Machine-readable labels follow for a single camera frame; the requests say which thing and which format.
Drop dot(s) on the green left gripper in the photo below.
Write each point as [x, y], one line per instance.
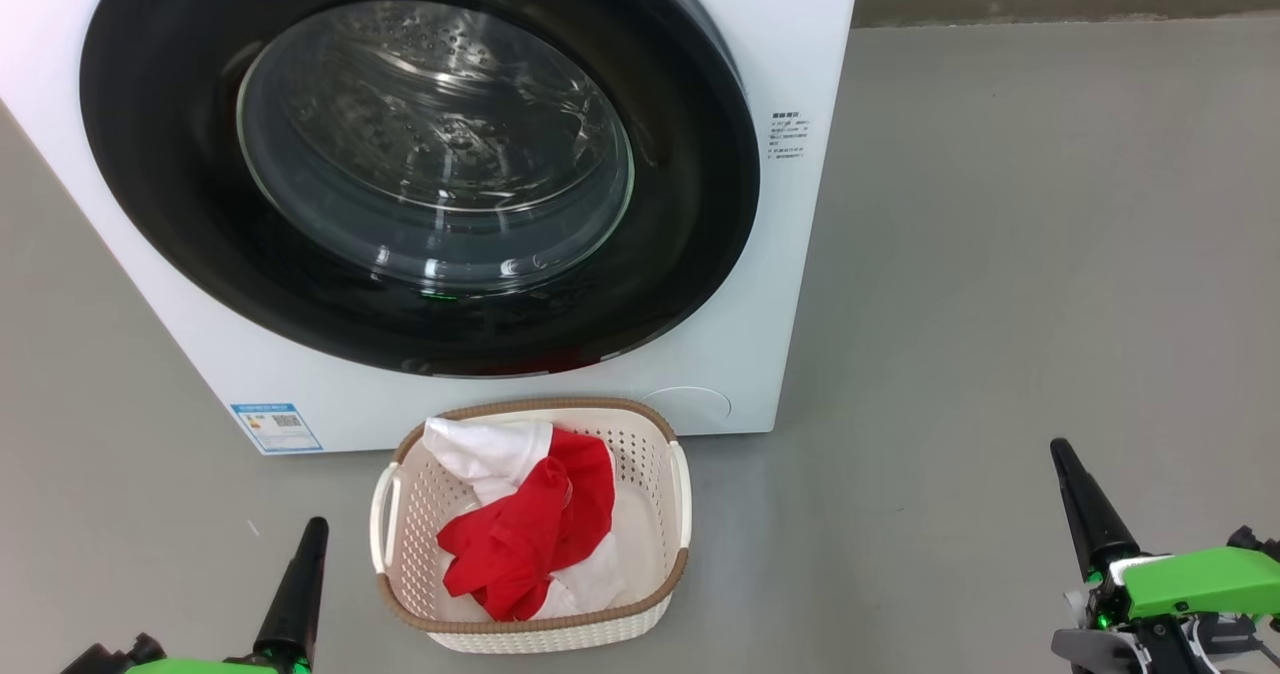
[200, 668]

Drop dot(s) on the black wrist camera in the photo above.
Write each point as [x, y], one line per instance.
[110, 659]
[1255, 542]

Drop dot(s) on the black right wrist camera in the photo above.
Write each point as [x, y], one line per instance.
[1255, 542]

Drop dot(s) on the cream perforated laundry basket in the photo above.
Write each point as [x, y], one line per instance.
[640, 554]

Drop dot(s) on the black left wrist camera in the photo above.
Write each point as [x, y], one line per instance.
[110, 659]

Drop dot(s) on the blue energy label sticker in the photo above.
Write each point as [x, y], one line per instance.
[277, 427]

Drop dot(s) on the white front-load washing machine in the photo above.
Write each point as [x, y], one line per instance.
[800, 284]

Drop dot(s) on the red and white garment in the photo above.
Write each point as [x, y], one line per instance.
[520, 534]

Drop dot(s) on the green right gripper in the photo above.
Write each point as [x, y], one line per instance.
[1200, 584]

